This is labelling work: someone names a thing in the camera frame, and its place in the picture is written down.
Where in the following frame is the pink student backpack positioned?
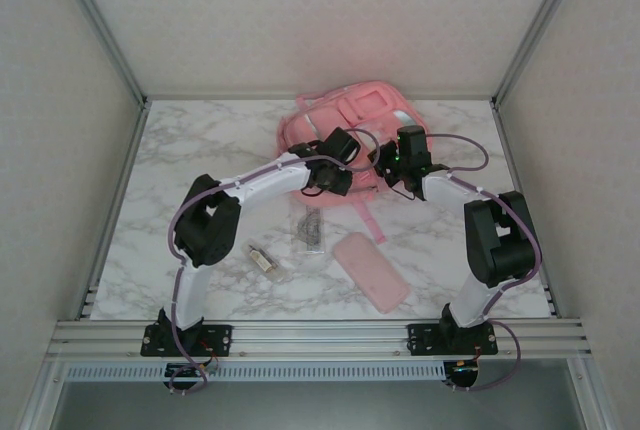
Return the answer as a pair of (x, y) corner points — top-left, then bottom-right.
(276, 78), (431, 246)

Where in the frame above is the clear ruler set pouch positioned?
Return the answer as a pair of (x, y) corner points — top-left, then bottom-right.
(289, 204), (326, 256)

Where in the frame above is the pink pencil case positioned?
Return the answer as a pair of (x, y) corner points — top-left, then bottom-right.
(333, 231), (412, 315)

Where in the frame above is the small clear bottle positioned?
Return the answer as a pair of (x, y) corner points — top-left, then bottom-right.
(241, 242), (291, 284)

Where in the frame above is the aluminium table side rail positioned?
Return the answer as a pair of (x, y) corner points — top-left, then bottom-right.
(492, 99), (561, 321)
(74, 99), (152, 321)

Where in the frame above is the aluminium mounting rail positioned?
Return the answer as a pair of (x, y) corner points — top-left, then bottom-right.
(47, 318), (594, 362)

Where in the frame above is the white slotted cable duct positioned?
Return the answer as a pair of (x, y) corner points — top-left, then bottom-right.
(64, 362), (446, 382)

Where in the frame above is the aluminium frame post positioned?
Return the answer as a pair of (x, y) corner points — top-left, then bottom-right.
(490, 0), (592, 111)
(47, 0), (151, 111)

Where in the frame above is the black controller board with wires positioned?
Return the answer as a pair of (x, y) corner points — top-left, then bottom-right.
(444, 359), (482, 392)
(164, 362), (221, 392)

